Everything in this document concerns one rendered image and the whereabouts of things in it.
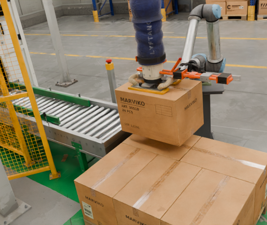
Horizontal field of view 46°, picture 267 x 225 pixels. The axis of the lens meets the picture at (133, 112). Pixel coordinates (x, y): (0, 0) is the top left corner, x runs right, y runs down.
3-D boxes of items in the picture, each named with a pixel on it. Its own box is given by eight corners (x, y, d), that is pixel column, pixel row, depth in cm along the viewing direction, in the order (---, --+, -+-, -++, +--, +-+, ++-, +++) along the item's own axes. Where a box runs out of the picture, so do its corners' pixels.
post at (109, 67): (117, 139, 396) (104, 64, 351) (121, 137, 401) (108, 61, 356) (122, 141, 392) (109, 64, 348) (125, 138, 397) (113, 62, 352)
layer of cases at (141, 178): (83, 218, 264) (73, 180, 246) (150, 156, 331) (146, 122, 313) (220, 291, 194) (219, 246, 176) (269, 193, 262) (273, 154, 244)
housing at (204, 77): (199, 81, 228) (199, 75, 226) (204, 78, 232) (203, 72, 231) (209, 82, 224) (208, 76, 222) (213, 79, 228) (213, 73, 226)
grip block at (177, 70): (172, 78, 240) (171, 71, 238) (178, 74, 247) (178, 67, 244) (182, 80, 235) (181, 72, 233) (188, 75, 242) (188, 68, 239)
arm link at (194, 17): (189, 1, 278) (174, 74, 269) (203, 1, 273) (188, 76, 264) (192, 8, 288) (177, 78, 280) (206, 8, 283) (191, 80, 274)
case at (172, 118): (121, 130, 282) (114, 89, 264) (148, 111, 309) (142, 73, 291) (180, 147, 246) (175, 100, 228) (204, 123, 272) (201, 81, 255)
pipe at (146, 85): (128, 84, 260) (127, 77, 258) (146, 73, 277) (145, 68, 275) (163, 89, 240) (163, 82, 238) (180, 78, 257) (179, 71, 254)
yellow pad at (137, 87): (127, 89, 260) (126, 83, 258) (135, 85, 267) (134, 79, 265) (162, 95, 240) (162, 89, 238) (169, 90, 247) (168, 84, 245)
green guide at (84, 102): (10, 87, 454) (8, 81, 450) (16, 85, 461) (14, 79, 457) (89, 106, 361) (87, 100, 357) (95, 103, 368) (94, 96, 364)
